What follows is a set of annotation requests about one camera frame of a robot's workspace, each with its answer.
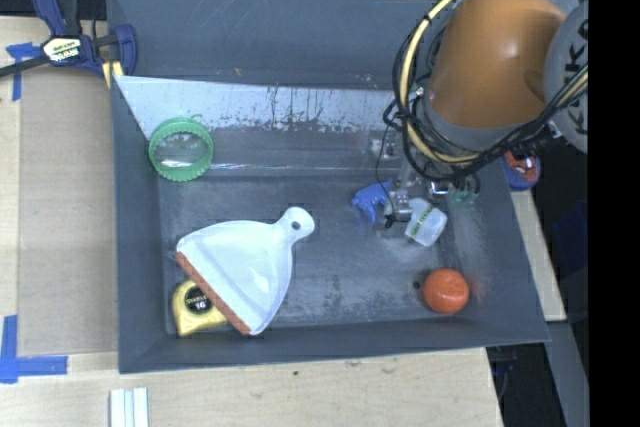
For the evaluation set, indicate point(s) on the orange ball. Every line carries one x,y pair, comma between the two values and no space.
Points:
445,291

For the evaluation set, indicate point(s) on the blue toy animal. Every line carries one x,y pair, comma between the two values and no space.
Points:
367,200

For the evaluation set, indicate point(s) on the yellow tape measure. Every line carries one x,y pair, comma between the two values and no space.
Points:
192,310

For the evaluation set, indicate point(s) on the red and blue ball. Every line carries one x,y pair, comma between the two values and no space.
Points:
522,170

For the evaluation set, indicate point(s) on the black cylinder on white bracket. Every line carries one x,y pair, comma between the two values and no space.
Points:
436,188

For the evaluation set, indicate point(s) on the clear plastic bottle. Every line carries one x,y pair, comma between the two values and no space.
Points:
427,225

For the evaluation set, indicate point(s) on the white dustpan with orange edge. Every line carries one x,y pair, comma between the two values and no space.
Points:
245,265

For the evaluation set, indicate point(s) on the pale brown flat board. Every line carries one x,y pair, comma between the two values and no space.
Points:
65,215

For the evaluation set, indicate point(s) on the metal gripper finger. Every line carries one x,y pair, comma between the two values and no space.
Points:
403,210
391,205

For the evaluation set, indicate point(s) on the grey metal bin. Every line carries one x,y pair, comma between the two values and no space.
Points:
345,265

